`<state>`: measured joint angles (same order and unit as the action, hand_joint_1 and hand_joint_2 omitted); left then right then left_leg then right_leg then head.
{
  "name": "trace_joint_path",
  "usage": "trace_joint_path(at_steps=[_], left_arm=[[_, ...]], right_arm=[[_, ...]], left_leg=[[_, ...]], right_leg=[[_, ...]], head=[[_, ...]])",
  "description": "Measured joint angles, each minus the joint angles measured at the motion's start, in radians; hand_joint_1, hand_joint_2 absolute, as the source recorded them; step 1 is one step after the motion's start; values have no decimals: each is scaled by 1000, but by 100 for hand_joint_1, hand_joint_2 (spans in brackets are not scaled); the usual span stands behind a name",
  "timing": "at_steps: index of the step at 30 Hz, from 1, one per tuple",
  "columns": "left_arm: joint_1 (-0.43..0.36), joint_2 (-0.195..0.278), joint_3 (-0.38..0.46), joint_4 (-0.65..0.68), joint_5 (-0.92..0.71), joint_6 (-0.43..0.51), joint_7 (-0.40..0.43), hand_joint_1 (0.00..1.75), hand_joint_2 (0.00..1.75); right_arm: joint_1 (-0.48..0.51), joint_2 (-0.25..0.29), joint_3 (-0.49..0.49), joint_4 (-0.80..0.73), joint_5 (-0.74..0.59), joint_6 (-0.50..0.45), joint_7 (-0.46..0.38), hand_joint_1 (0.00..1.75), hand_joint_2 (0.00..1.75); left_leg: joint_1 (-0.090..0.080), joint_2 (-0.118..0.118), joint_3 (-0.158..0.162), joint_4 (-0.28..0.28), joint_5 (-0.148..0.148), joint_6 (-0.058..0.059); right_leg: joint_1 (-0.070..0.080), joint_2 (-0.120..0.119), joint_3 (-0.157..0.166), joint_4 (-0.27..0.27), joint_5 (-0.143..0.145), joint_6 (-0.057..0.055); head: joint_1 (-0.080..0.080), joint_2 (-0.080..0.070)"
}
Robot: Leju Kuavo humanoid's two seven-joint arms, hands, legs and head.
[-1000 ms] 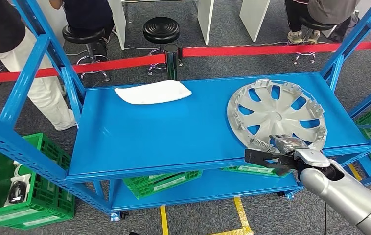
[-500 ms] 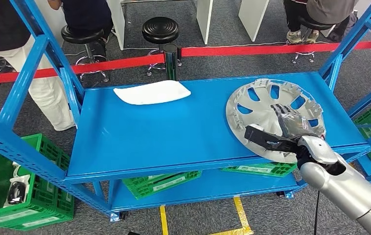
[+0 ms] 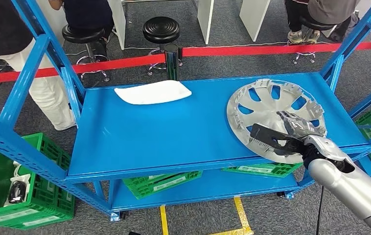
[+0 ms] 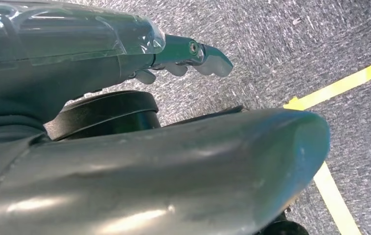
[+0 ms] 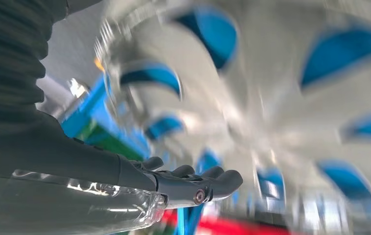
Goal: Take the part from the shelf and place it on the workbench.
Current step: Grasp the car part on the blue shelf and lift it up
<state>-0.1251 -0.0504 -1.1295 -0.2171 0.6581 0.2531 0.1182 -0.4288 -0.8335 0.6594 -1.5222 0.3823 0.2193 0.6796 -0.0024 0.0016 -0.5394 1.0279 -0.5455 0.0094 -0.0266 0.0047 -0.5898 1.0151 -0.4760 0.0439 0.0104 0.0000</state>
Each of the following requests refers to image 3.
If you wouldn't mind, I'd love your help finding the white desk panel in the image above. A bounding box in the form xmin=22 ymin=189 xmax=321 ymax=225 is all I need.
xmin=197 ymin=0 xmax=215 ymax=46
xmin=107 ymin=0 xmax=127 ymax=50
xmin=35 ymin=0 xmax=68 ymax=47
xmin=238 ymin=0 xmax=272 ymax=43

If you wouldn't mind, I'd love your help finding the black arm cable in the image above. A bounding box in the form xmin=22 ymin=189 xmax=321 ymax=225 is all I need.
xmin=315 ymin=185 xmax=325 ymax=235

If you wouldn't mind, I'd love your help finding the grey plastic wheel cover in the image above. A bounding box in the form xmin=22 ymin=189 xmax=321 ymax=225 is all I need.
xmin=227 ymin=78 xmax=328 ymax=165

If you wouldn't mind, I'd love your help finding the yellow floor tape marking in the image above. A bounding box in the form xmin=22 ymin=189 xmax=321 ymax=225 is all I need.
xmin=159 ymin=196 xmax=255 ymax=235

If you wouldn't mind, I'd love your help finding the black plastic part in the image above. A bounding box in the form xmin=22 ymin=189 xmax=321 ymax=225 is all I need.
xmin=8 ymin=180 xmax=27 ymax=205

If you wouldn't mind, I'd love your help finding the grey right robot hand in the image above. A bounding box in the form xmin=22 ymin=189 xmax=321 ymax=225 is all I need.
xmin=250 ymin=111 xmax=348 ymax=160

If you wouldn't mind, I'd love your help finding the white curved plastic part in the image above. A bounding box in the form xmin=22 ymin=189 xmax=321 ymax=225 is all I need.
xmin=114 ymin=80 xmax=193 ymax=105

